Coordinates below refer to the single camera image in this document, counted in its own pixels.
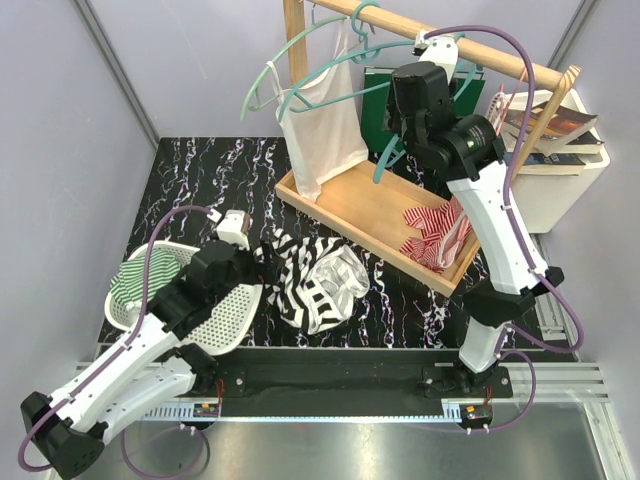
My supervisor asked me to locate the white storage box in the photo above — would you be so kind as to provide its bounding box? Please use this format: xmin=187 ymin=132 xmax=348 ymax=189
xmin=512 ymin=89 xmax=610 ymax=234

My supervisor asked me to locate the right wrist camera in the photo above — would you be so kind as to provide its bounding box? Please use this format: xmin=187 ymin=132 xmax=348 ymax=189
xmin=413 ymin=29 xmax=459 ymax=82

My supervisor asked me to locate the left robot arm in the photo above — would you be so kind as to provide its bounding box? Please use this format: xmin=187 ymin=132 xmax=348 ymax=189
xmin=20 ymin=240 xmax=263 ymax=479

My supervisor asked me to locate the stack of books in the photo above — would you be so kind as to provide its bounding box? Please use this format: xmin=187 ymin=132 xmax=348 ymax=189
xmin=500 ymin=101 xmax=604 ymax=176

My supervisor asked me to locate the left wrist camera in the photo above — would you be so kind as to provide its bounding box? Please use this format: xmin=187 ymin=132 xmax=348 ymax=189
xmin=216 ymin=210 xmax=251 ymax=250

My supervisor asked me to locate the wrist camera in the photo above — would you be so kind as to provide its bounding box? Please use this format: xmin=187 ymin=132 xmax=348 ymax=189
xmin=413 ymin=29 xmax=459 ymax=82
xmin=216 ymin=210 xmax=251 ymax=250

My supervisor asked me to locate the green white striped garment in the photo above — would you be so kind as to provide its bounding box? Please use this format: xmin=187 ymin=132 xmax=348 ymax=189
xmin=110 ymin=249 xmax=181 ymax=306

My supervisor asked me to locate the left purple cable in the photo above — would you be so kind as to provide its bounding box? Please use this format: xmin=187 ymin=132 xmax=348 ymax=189
xmin=18 ymin=204 xmax=221 ymax=474

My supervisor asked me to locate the wooden tray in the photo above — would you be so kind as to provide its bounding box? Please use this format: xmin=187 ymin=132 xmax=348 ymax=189
xmin=275 ymin=161 xmax=480 ymax=297

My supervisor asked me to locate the black white striped tank top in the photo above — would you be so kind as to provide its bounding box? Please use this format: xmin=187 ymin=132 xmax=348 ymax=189
xmin=253 ymin=229 xmax=370 ymax=335

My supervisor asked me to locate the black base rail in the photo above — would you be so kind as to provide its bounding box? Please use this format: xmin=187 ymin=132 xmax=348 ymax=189
xmin=186 ymin=347 xmax=513 ymax=421

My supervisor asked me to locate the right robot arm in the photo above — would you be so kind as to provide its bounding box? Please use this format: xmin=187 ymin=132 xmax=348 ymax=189
xmin=386 ymin=61 xmax=564 ymax=397

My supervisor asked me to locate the green binder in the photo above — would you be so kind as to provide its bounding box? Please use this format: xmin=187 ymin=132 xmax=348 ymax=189
xmin=360 ymin=66 xmax=485 ymax=153

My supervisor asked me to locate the pink hanger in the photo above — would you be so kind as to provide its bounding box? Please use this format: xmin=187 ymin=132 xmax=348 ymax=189
xmin=486 ymin=69 xmax=527 ymax=135

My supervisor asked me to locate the teal hanger with white top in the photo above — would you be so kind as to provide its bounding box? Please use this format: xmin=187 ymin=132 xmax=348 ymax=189
xmin=240 ymin=8 xmax=350 ymax=121

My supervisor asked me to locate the red white striped garment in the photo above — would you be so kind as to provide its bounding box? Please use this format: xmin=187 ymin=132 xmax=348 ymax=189
xmin=400 ymin=197 xmax=472 ymax=273

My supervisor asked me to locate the wooden clothes rack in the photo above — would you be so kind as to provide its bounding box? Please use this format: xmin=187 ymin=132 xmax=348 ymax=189
xmin=282 ymin=0 xmax=583 ymax=174

